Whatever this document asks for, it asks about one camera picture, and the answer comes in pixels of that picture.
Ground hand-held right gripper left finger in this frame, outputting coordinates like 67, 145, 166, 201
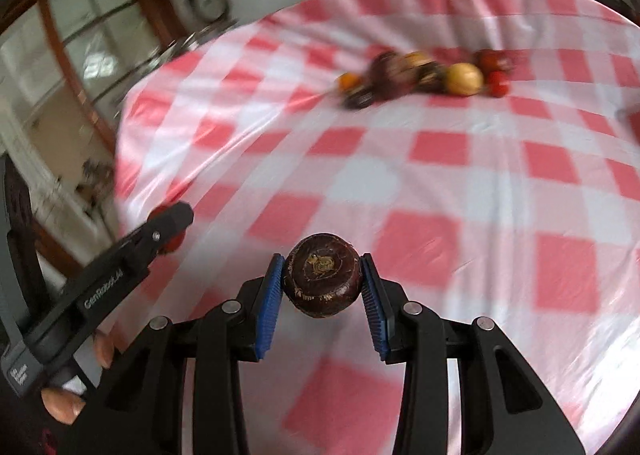
65, 253, 287, 455

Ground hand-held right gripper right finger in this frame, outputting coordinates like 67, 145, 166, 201
360, 252, 587, 455

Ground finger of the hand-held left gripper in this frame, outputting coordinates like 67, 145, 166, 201
119, 202, 195, 269

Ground small red tomato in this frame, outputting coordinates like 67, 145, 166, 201
150, 205, 187, 255
487, 71, 511, 97

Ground dark purple mangosteen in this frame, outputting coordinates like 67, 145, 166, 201
370, 51, 408, 101
282, 233, 364, 319

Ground round yellow fruit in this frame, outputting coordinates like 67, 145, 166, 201
446, 62, 485, 97

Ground person's left hand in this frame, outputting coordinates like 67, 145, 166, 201
41, 329, 121, 425

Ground red checkered tablecloth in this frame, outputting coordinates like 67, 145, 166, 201
112, 0, 640, 455

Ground small dark fruit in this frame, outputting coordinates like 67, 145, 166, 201
345, 88, 376, 110

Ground wooden framed glass door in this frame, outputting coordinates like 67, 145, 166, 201
0, 0, 176, 156

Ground dark rough fruit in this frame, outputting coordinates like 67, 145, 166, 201
417, 62, 446, 93

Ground brown round fruit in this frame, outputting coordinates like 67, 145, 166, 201
400, 51, 436, 73

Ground red apple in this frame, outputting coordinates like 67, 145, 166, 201
475, 49, 516, 73

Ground round wall clock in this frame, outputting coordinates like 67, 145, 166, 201
189, 0, 228, 21

